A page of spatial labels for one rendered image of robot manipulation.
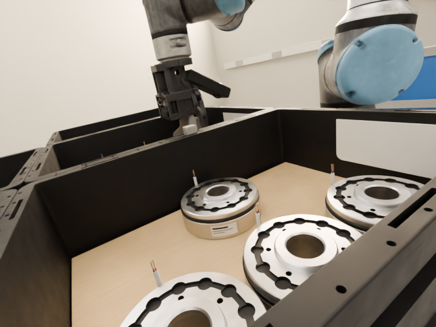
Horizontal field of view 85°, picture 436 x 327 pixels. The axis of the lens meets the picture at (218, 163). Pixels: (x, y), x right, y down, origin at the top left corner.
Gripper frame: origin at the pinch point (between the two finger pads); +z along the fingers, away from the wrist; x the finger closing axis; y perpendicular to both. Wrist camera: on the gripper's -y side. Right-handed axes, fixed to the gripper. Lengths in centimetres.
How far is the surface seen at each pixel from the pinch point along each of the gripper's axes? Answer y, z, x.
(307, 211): 3.4, 1.0, 34.3
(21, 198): 30.3, -8.7, 23.8
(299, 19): -234, -54, -169
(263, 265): 14.8, -2.0, 39.4
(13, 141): 87, 17, -266
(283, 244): 12.5, -2.8, 39.5
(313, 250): 10.0, -1.2, 40.3
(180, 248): 18.4, 1.2, 29.1
